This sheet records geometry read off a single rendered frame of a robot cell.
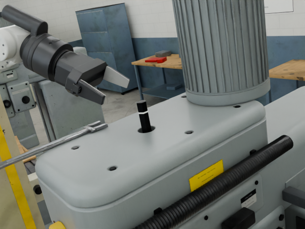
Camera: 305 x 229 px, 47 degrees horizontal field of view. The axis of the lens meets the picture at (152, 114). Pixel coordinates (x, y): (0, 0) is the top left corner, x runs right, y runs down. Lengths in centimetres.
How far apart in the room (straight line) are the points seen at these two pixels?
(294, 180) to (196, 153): 40
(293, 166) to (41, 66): 65
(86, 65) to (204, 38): 25
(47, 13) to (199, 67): 956
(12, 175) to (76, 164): 187
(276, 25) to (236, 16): 486
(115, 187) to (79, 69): 26
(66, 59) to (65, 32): 967
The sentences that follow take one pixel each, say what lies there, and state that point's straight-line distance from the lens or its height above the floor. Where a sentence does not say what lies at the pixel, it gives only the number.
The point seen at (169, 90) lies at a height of 23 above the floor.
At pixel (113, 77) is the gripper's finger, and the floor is 199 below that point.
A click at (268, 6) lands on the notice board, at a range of 563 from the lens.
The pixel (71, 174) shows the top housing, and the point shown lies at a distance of 62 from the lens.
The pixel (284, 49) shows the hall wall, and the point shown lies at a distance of 559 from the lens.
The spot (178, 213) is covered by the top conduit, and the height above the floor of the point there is 180.
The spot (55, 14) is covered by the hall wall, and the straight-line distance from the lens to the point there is 1034.
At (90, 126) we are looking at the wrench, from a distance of 79.
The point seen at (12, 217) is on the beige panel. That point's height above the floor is 91.
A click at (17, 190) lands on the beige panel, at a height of 108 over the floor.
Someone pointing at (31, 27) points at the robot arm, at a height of 213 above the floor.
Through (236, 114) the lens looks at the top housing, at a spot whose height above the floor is 189.
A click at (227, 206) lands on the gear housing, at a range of 78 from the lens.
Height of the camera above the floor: 215
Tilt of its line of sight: 19 degrees down
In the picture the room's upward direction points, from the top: 11 degrees counter-clockwise
